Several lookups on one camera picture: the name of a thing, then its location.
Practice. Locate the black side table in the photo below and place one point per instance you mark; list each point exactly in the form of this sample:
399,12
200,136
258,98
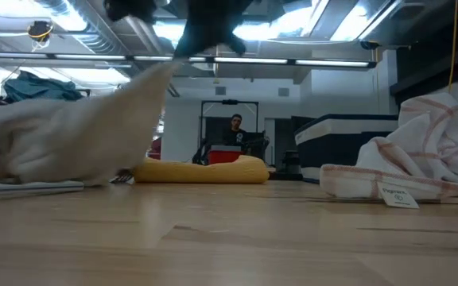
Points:
424,79

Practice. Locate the grey wall box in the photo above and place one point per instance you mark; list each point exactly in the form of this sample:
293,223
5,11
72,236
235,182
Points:
284,92
220,91

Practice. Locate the red plastic crate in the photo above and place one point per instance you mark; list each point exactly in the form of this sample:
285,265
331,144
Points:
223,157

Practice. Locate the long ceiling light bar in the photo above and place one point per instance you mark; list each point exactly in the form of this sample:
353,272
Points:
253,60

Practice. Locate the navy blue fabric bin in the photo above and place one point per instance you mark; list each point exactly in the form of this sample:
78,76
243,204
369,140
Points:
332,155

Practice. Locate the teal cloth heap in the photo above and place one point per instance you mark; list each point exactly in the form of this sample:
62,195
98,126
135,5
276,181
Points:
42,89

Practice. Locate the black metal stand frame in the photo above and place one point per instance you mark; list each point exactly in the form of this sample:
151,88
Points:
229,102

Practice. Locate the person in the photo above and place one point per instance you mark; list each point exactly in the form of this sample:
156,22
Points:
235,135

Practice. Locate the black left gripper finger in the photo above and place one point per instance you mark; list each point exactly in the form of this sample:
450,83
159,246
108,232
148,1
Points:
237,45
191,47

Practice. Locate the orange towel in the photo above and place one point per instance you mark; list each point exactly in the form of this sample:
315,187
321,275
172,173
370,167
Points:
197,172

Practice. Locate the plain white towel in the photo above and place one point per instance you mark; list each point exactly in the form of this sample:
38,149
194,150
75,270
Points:
74,139

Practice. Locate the white towel with red checks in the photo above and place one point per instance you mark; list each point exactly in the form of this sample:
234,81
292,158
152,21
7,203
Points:
431,159

